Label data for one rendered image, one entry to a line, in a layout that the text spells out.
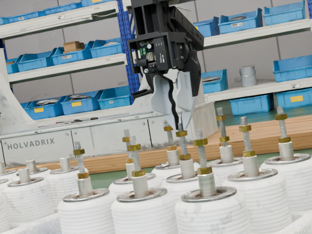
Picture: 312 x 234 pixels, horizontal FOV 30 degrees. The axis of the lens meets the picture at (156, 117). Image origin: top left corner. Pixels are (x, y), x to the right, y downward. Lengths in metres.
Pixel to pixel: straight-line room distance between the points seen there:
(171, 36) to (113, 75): 9.07
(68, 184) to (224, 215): 0.60
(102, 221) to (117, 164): 2.15
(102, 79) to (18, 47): 1.72
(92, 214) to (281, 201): 0.28
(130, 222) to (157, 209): 0.04
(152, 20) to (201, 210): 0.32
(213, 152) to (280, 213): 2.04
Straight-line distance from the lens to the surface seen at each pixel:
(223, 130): 1.03
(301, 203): 0.95
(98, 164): 3.08
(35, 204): 1.21
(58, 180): 1.28
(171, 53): 0.86
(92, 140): 3.16
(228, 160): 1.03
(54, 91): 10.43
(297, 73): 5.53
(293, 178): 0.94
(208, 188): 0.77
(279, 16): 5.54
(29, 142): 3.34
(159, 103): 0.92
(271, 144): 2.83
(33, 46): 10.60
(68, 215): 0.91
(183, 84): 0.91
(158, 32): 0.87
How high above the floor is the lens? 0.41
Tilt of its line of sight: 3 degrees down
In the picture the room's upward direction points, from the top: 9 degrees counter-clockwise
